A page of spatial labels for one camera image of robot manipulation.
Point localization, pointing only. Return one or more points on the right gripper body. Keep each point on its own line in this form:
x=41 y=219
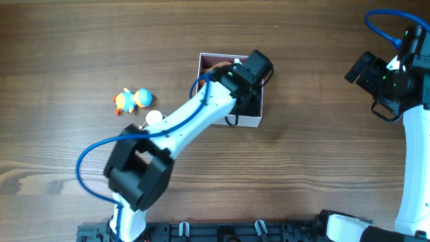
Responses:
x=376 y=79

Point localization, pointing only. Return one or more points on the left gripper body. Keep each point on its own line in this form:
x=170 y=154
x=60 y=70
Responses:
x=253 y=105

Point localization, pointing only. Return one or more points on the brown plush toy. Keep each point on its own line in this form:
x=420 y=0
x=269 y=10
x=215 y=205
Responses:
x=220 y=64

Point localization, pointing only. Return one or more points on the white wooden rattle drum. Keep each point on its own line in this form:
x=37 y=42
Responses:
x=152 y=117

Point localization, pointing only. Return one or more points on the orange blue duck toy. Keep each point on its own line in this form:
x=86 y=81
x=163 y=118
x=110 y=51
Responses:
x=128 y=101

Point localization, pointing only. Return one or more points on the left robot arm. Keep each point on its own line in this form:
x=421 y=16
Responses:
x=141 y=163

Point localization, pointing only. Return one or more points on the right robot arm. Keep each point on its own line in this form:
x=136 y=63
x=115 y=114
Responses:
x=402 y=87

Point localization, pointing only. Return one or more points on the pink open cardboard box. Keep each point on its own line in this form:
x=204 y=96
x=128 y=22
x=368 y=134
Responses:
x=251 y=117

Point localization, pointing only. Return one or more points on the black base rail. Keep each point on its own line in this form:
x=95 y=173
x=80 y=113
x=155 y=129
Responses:
x=289 y=231

